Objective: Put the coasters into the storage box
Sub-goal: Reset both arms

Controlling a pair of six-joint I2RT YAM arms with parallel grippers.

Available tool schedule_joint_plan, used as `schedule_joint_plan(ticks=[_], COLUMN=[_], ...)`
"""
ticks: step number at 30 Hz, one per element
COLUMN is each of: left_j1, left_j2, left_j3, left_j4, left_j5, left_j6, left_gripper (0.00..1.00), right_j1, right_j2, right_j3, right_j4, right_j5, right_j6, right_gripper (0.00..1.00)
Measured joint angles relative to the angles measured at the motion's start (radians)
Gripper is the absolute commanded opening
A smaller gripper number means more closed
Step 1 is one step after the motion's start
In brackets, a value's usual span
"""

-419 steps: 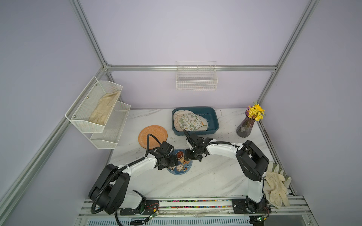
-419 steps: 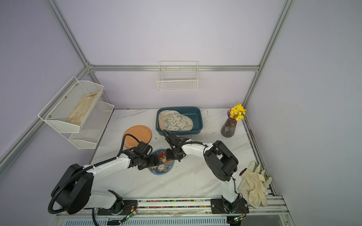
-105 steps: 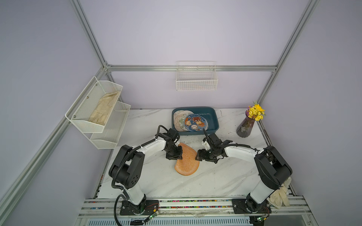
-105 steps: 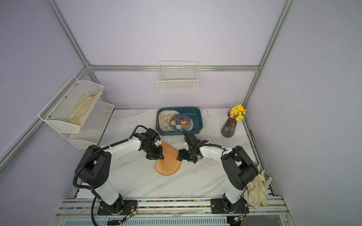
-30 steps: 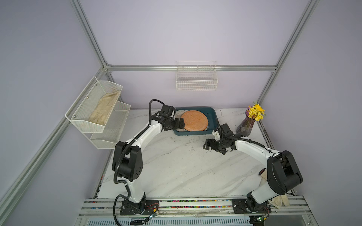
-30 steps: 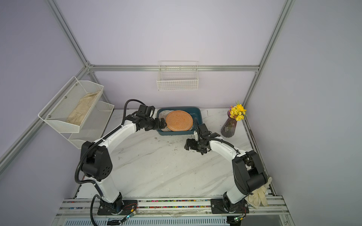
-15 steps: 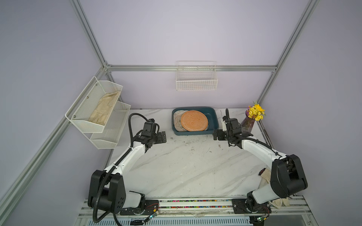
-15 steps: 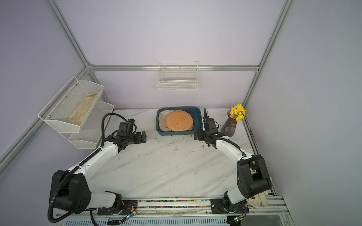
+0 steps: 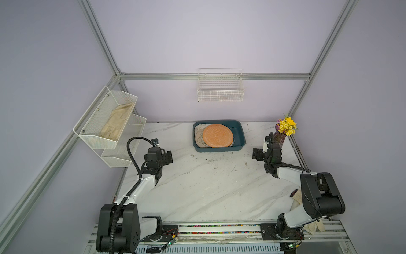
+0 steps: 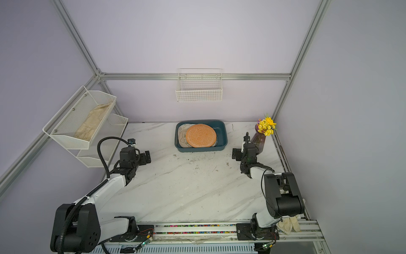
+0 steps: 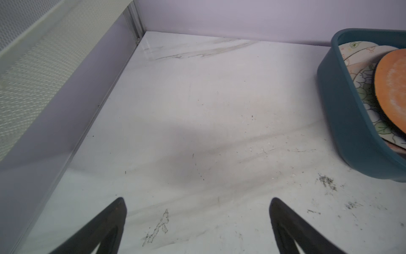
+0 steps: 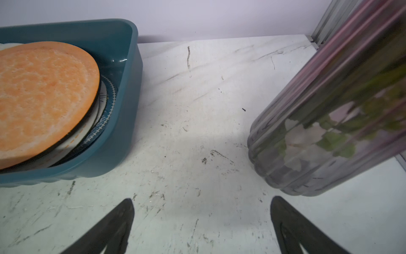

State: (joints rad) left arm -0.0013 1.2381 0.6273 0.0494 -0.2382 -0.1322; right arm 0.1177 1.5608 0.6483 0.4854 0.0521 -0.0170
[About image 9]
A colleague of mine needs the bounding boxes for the teal plastic storage box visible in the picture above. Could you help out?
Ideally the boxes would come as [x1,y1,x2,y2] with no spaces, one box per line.
[192,120,246,152]

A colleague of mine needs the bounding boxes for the green white flower bunny coaster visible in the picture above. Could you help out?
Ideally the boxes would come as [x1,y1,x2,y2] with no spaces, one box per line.
[194,124,210,148]

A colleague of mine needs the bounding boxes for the orange woven round coaster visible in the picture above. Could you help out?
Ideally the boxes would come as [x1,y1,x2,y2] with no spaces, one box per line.
[202,124,234,148]

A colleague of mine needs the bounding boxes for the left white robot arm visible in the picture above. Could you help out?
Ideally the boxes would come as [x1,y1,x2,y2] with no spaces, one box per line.
[95,137,173,254]

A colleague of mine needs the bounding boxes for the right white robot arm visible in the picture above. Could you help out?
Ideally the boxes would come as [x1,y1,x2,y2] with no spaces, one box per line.
[253,132,346,240]

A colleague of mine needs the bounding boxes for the yellow flower bunch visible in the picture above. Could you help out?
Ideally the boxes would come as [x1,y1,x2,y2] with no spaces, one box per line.
[276,114,298,136]

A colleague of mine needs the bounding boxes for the beige cloth in shelf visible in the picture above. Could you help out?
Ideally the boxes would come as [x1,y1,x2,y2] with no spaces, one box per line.
[99,102,135,141]

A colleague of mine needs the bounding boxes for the white mesh two-tier shelf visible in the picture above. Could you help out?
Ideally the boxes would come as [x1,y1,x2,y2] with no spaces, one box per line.
[73,86,147,168]

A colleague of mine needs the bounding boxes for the cream work gloves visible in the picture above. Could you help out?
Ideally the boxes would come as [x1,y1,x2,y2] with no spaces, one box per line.
[290,189,326,235]

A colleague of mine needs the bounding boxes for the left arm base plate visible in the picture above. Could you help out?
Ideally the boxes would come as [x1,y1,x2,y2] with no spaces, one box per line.
[143,224,179,242]

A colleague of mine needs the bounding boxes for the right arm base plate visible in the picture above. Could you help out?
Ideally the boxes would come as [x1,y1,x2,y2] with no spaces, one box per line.
[260,213,304,240]

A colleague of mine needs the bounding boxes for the white wire wall basket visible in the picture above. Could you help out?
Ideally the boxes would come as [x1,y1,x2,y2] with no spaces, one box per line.
[197,68,245,103]

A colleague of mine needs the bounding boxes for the aluminium mounting rail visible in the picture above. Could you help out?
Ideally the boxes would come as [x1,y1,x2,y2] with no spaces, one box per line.
[87,218,350,246]

